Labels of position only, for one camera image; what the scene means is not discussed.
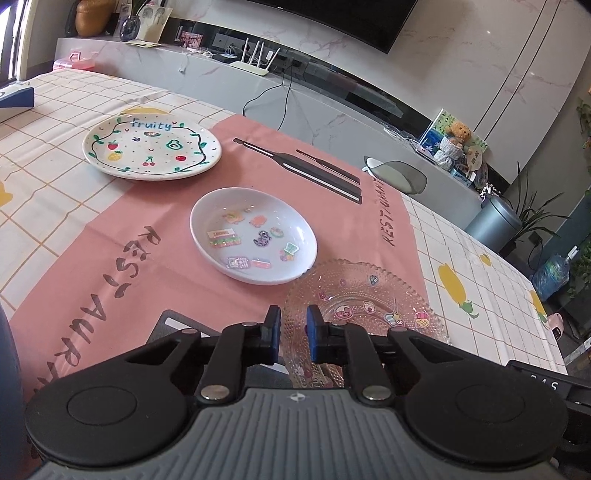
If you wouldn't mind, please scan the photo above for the white router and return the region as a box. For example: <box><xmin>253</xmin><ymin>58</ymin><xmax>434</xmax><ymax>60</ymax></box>
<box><xmin>230</xmin><ymin>39</ymin><xmax>281</xmax><ymax>77</ymax></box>

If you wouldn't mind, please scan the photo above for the clear glass plate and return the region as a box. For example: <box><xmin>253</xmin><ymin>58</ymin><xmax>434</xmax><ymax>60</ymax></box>
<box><xmin>281</xmin><ymin>259</ymin><xmax>451</xmax><ymax>388</ymax></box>

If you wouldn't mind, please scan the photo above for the pink storage box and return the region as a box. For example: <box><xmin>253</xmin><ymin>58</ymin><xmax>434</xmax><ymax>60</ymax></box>
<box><xmin>52</xmin><ymin>51</ymin><xmax>98</xmax><ymax>72</ymax></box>

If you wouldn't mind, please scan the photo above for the white and blue box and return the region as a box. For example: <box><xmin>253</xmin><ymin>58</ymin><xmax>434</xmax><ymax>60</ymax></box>
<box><xmin>0</xmin><ymin>83</ymin><xmax>36</xmax><ymax>123</ymax></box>

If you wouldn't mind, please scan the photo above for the blue water bottle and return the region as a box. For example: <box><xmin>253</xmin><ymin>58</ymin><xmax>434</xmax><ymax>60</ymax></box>
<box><xmin>531</xmin><ymin>247</ymin><xmax>580</xmax><ymax>303</ymax></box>

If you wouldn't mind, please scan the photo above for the grey trash can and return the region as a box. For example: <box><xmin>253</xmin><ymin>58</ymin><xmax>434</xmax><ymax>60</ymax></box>
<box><xmin>464</xmin><ymin>194</ymin><xmax>522</xmax><ymax>252</ymax></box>

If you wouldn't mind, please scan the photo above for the small white sticker plate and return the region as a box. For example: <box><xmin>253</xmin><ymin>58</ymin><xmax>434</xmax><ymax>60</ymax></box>
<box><xmin>190</xmin><ymin>187</ymin><xmax>319</xmax><ymax>286</ymax></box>

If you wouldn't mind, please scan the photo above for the white fruit-print plate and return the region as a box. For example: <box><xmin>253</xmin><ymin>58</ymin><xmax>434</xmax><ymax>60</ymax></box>
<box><xmin>82</xmin><ymin>112</ymin><xmax>223</xmax><ymax>182</ymax></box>

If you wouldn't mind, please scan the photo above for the white woven basket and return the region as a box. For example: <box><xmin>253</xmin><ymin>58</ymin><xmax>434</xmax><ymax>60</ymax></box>
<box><xmin>436</xmin><ymin>136</ymin><xmax>464</xmax><ymax>168</ymax></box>

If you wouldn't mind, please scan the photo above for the long-leaf potted plant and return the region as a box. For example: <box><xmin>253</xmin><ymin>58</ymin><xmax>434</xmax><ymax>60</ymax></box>
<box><xmin>501</xmin><ymin>161</ymin><xmax>573</xmax><ymax>259</ymax></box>

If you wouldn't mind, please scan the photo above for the grey marble TV console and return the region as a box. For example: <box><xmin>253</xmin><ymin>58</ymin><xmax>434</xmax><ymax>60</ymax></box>
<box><xmin>55</xmin><ymin>37</ymin><xmax>483</xmax><ymax>217</ymax></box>

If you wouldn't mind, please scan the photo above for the pink printed placemat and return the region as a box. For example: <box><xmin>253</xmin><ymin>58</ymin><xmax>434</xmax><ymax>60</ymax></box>
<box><xmin>9</xmin><ymin>114</ymin><xmax>419</xmax><ymax>407</ymax></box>

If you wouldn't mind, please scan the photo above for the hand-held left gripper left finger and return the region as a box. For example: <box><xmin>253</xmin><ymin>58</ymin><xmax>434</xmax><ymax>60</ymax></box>
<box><xmin>122</xmin><ymin>305</ymin><xmax>282</xmax><ymax>406</ymax></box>

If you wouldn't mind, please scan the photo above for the brown teddy bear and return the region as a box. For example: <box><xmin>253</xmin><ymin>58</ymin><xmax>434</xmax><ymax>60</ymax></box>
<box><xmin>449</xmin><ymin>121</ymin><xmax>473</xmax><ymax>147</ymax></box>

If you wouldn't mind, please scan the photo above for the white stool with grey backrest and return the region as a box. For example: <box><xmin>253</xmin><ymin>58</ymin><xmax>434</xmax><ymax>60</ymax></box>
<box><xmin>363</xmin><ymin>155</ymin><xmax>426</xmax><ymax>195</ymax></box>

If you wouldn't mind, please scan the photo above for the black cable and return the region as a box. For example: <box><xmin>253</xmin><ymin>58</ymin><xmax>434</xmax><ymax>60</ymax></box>
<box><xmin>242</xmin><ymin>65</ymin><xmax>301</xmax><ymax>134</ymax></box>

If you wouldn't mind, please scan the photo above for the leafy green houseplant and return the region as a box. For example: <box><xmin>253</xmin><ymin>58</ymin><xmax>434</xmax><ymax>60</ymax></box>
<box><xmin>575</xmin><ymin>95</ymin><xmax>591</xmax><ymax>151</ymax></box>

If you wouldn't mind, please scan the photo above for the brown round vase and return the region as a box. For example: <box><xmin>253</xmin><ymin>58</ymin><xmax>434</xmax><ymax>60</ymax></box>
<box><xmin>75</xmin><ymin>0</ymin><xmax>113</xmax><ymax>38</ymax></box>

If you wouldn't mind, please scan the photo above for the blue green painting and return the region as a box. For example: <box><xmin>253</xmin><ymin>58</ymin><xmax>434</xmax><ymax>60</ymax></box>
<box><xmin>418</xmin><ymin>109</ymin><xmax>489</xmax><ymax>160</ymax></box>

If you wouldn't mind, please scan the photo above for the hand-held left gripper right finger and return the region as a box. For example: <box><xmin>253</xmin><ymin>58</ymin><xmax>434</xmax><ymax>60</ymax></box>
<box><xmin>306</xmin><ymin>305</ymin><xmax>502</xmax><ymax>406</ymax></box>

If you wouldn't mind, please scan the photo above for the portrait drawing sheet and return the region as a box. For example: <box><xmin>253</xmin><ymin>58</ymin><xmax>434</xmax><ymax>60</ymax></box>
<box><xmin>139</xmin><ymin>4</ymin><xmax>174</xmax><ymax>44</ymax></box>

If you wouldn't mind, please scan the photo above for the black television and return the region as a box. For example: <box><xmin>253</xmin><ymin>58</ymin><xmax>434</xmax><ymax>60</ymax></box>
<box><xmin>245</xmin><ymin>0</ymin><xmax>419</xmax><ymax>55</ymax></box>

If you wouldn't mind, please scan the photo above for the plant in blue glass vase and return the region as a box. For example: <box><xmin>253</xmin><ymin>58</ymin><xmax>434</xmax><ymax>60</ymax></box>
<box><xmin>119</xmin><ymin>0</ymin><xmax>151</xmax><ymax>43</ymax></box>

